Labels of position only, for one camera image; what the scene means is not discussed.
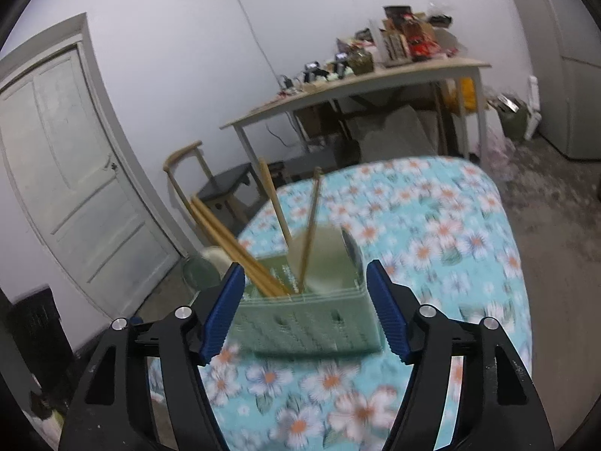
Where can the wooden chair with black seat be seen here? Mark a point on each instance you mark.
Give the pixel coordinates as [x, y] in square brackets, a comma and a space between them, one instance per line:
[225, 183]

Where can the small black camera device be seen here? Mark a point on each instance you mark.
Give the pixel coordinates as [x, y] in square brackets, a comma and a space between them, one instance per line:
[313, 71]

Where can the long white-legged side table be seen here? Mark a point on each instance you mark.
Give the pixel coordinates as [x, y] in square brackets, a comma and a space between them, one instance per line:
[375, 77]

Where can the floral turquoise tablecloth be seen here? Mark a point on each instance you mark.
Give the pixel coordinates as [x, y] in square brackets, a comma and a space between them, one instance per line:
[422, 244]

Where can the green perforated utensil basket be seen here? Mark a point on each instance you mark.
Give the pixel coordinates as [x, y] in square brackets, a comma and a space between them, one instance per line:
[305, 329]

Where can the green ceramic spoon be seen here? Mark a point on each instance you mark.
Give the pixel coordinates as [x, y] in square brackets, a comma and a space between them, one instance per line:
[199, 272]

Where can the black box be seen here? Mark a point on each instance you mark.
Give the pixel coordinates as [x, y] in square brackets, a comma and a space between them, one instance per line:
[324, 159]

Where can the yellow plastic bag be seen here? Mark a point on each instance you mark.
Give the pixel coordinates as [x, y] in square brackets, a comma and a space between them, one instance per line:
[467, 96]

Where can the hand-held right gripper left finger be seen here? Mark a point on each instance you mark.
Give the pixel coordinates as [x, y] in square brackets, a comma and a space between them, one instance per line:
[223, 310]

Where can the grey upholstered chair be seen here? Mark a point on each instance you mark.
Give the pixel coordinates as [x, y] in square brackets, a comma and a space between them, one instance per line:
[399, 131]

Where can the glass jar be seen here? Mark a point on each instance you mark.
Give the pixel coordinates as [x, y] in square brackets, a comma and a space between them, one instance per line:
[361, 61]

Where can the white upright appliance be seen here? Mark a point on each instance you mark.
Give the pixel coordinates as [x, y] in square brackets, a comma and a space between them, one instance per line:
[533, 103]

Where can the pink plastic bag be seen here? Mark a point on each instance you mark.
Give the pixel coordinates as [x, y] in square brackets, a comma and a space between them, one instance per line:
[495, 148]

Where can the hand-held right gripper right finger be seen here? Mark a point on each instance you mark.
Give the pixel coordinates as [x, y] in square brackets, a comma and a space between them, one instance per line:
[389, 310]

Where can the pile of snack packets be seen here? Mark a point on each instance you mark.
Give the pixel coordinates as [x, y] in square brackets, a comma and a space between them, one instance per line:
[415, 37]

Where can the olive green bag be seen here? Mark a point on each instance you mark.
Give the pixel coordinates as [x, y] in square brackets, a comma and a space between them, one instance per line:
[514, 120]

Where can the white panelled door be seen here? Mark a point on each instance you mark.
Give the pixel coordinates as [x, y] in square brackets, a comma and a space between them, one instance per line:
[70, 159]

